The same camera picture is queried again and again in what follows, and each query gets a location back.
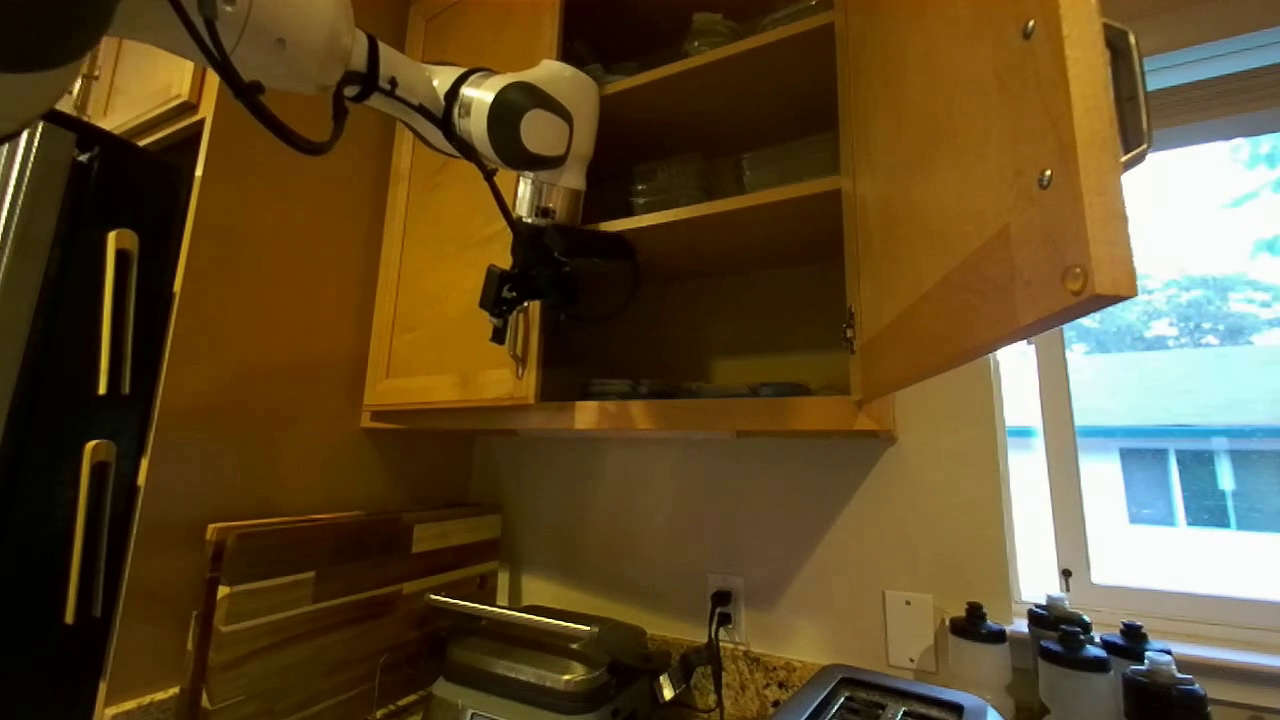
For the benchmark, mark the white wall outlet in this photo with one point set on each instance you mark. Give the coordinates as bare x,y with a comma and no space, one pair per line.
713,590

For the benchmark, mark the small wooden wall cabinet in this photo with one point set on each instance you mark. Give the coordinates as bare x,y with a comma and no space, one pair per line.
132,86

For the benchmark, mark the striped wooden cutting board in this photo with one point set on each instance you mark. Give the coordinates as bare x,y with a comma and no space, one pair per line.
322,655

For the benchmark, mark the stainless steel refrigerator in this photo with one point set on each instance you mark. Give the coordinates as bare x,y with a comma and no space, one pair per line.
17,227

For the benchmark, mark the metal toaster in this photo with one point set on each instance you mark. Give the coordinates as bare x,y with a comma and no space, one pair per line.
535,655

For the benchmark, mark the clear glass dish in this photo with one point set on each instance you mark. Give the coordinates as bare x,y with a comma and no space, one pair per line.
789,163
667,185

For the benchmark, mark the tall dark wooden cutting board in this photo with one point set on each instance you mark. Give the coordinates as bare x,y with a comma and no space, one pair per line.
307,540

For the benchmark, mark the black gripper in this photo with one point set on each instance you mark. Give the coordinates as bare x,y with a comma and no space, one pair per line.
544,266

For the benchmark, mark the wooden wall cabinet carcass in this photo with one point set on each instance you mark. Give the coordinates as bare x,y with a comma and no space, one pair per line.
704,220

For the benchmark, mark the stainless steel toaster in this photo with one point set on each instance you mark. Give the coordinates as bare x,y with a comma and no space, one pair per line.
867,699

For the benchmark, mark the white wall switch plate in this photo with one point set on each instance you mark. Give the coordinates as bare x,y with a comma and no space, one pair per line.
909,631

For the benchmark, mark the wide wooden cabinet door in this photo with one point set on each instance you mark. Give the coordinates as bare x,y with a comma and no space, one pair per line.
960,163

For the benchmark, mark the window roller blind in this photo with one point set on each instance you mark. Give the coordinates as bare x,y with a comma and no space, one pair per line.
1223,93

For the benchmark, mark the white window frame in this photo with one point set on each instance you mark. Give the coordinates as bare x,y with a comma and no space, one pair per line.
1054,507

